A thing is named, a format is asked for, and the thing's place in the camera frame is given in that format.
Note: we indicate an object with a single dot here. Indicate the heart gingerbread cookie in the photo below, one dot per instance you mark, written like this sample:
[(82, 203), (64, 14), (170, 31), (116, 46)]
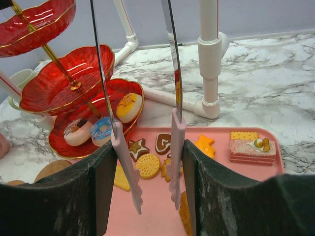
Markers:
[(162, 144)]

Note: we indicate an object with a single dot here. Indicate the square cracker biscuit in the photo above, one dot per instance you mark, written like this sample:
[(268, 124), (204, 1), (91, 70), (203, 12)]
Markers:
[(244, 135)]

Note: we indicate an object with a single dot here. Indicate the orange fish cookie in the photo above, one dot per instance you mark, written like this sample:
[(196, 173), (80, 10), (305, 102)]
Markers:
[(205, 145)]

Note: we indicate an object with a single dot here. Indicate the yellow donut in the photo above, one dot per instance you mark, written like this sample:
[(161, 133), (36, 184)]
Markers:
[(128, 107)]

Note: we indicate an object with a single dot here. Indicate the rectangular yellow biscuit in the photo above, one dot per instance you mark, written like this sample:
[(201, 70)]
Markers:
[(120, 179)]

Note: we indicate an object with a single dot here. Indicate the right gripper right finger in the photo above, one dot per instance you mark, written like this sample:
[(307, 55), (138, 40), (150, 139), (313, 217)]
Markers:
[(223, 202)]

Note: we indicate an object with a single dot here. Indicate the wooden coaster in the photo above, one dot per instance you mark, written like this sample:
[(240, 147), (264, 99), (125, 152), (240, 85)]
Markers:
[(15, 182), (52, 168)]

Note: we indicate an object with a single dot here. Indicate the blue frosted donut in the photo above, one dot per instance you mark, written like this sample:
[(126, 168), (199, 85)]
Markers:
[(101, 131)]

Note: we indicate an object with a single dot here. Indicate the pink mug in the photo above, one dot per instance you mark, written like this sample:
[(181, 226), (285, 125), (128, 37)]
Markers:
[(4, 146)]

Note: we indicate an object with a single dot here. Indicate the brown croissant bread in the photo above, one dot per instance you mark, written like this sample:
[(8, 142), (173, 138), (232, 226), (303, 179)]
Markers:
[(184, 213)]

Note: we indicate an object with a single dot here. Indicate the white pvc pipe frame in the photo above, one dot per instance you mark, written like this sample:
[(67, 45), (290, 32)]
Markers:
[(212, 46)]

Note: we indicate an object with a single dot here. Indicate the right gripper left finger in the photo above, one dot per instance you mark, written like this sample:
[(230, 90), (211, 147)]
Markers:
[(72, 202)]

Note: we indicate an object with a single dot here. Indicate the left star gingerbread cookie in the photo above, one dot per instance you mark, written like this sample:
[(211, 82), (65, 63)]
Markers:
[(137, 148)]

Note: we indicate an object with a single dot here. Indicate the swirl butter cookie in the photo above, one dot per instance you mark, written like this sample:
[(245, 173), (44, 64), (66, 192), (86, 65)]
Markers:
[(164, 169)]

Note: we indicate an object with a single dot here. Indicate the white chocolate donut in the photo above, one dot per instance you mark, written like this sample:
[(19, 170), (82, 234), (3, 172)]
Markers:
[(77, 132)]

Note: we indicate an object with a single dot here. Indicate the green mug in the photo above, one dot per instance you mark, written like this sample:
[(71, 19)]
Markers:
[(20, 79)]

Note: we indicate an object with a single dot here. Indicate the pink serving tray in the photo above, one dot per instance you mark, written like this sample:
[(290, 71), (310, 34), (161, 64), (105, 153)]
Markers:
[(159, 217)]

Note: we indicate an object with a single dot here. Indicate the lower wooden coaster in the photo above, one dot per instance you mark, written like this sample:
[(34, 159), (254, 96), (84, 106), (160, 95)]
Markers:
[(15, 182)]

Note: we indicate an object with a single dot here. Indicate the red three-tier stand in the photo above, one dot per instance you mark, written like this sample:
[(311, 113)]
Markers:
[(70, 87)]

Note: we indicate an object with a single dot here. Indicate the left round biscuit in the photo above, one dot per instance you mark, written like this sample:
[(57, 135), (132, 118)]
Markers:
[(148, 165)]

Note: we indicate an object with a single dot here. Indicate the pink cake slice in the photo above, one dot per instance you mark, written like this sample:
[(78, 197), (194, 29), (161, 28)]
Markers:
[(259, 151)]

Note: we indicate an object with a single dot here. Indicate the upper wooden coaster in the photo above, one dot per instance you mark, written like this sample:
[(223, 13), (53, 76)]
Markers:
[(52, 168)]

